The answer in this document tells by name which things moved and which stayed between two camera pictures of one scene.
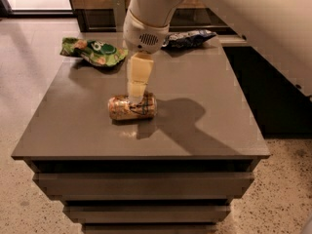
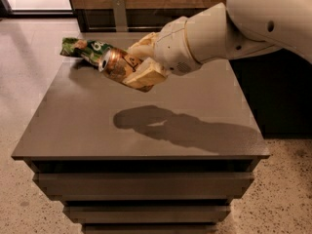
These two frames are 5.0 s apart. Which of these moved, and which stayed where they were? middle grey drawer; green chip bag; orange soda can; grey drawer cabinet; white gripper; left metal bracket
Moved: orange soda can; white gripper
Stayed: grey drawer cabinet; left metal bracket; middle grey drawer; green chip bag
